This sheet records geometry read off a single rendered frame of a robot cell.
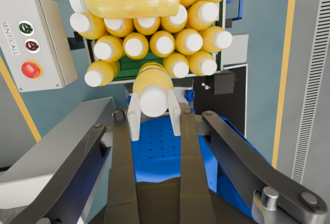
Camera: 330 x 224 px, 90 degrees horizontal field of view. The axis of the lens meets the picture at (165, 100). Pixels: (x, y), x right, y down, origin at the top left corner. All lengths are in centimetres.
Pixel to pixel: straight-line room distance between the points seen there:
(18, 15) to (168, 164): 45
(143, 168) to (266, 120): 183
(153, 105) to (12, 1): 37
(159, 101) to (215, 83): 36
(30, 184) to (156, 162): 53
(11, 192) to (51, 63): 56
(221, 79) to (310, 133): 208
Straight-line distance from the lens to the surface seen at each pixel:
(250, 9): 174
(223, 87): 57
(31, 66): 47
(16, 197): 89
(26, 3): 47
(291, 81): 209
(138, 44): 40
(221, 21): 57
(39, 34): 47
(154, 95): 21
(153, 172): 39
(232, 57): 72
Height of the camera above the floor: 150
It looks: 69 degrees down
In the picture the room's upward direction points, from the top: 166 degrees clockwise
